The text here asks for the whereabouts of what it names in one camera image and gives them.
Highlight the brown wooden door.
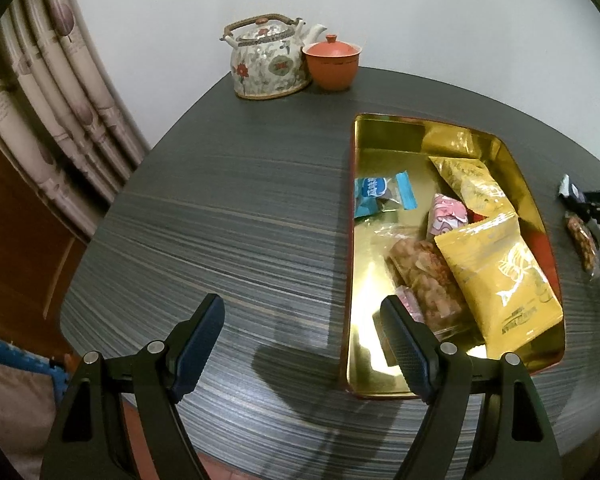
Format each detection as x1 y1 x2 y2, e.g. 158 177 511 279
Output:
0 120 111 361

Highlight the navy and white long packet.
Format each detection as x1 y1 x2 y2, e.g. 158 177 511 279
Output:
557 173 587 207

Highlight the grey cloth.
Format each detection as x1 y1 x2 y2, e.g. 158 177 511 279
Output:
0 360 61 461

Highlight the blue candy packet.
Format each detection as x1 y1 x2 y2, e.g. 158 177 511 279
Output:
354 171 418 218

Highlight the orange lidded clay cup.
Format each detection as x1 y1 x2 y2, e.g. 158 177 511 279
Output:
301 34 362 92

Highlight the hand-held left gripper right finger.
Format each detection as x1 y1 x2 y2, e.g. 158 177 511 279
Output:
379 295 563 480

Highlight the floral ceramic teapot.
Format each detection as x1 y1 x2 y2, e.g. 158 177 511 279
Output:
220 13 328 100

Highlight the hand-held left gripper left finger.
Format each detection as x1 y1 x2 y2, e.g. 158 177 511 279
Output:
40 292 227 480

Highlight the blue foam mat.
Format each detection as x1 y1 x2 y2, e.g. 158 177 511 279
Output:
0 330 68 401

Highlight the clear nut brittle packet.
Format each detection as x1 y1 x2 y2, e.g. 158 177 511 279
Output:
564 212 600 279
372 225 473 336

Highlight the beige patterned curtain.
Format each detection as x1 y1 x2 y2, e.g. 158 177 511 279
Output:
0 0 151 246

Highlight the yellow snack packet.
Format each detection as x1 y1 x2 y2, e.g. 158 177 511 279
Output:
434 212 565 358
427 155 518 218

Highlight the red tin box gold inside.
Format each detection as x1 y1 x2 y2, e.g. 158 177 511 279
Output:
339 112 567 401

